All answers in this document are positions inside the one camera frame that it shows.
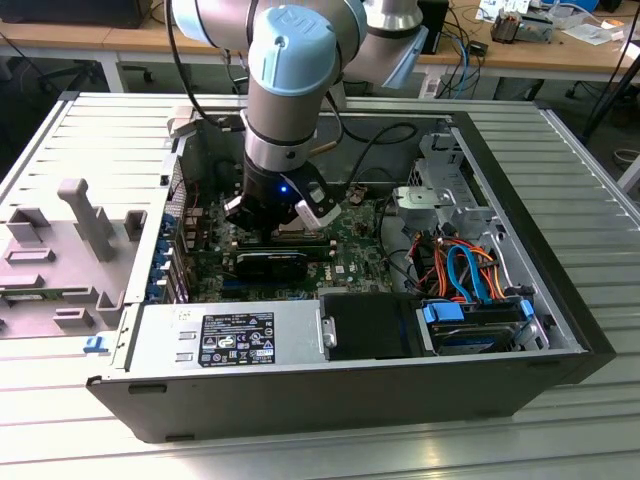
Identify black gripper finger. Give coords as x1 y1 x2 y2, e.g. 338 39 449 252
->
223 193 274 242
269 212 300 241

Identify blue expansion slot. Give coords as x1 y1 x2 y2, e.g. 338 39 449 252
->
221 277 251 300

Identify copper CPU cooler heatsink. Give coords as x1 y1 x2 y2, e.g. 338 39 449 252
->
488 10 525 45

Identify RAM stick black chips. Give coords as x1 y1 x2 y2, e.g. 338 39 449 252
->
236 238 335 251

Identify black graphics card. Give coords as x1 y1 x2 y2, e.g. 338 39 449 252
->
233 248 310 283

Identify green motherboard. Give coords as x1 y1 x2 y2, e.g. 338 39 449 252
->
182 180 397 304

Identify silver power supply unit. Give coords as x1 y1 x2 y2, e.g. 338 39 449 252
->
113 298 326 374

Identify silver drive cage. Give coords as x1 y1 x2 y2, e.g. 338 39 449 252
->
391 130 504 246

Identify black open PC case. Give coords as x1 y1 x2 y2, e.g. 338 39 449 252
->
85 92 617 445

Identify hard disk blue carrier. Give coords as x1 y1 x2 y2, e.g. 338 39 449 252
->
416 295 540 357

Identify white power adapter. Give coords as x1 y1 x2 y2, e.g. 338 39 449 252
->
419 73 442 100

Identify pale blue teach pendant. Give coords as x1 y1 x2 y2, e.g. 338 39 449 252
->
382 24 431 90

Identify grey parts rack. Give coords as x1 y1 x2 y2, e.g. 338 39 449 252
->
0 177 151 342

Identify wooden desk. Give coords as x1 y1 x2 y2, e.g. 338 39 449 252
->
0 0 640 101

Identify black box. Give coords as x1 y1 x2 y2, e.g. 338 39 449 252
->
418 0 451 55

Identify black flat case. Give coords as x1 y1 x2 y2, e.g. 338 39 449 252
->
0 0 147 30

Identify white printed box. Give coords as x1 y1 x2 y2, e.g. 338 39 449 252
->
477 0 532 22

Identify black stand leg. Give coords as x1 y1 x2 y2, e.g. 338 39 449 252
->
581 37 640 144

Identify white paper sheet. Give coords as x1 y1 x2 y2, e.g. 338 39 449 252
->
559 13 627 47

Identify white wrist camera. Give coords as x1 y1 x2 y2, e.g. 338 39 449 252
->
293 182 344 232

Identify black internal cable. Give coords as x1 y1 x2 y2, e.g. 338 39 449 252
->
375 197 421 296

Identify black camera cable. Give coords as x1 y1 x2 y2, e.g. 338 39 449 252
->
319 92 419 194

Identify red orange wire bundle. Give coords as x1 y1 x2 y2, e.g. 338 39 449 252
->
410 234 449 296

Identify blue data wire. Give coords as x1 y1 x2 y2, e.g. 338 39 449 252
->
446 243 494 306

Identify orange power wire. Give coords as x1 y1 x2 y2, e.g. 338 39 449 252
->
469 247 509 301

